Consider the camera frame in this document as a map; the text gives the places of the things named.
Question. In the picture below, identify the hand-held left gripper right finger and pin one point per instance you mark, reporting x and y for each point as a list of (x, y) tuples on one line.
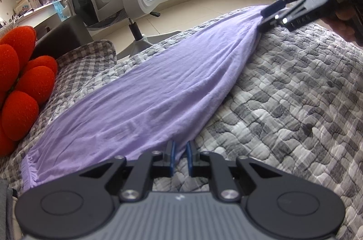
[(189, 156)]

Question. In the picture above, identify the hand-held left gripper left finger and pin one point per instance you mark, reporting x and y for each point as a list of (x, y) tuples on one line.
[(172, 156)]

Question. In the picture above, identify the purple shirt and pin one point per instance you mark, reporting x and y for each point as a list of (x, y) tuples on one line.
[(158, 81)]

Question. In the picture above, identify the person's right hand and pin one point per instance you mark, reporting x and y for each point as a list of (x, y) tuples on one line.
[(344, 27)]

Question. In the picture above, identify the grey checked quilted blanket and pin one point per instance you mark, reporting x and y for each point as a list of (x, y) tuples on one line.
[(283, 104)]

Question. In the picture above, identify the orange pumpkin cushion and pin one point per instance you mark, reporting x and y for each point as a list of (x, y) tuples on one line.
[(25, 112), (14, 47)]

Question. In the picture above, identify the light blue bag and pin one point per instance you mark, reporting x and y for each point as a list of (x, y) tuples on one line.
[(59, 9)]

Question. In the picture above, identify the white desk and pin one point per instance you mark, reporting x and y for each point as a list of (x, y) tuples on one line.
[(37, 14)]

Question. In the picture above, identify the upright picture books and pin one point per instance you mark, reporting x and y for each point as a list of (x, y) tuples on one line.
[(27, 5)]

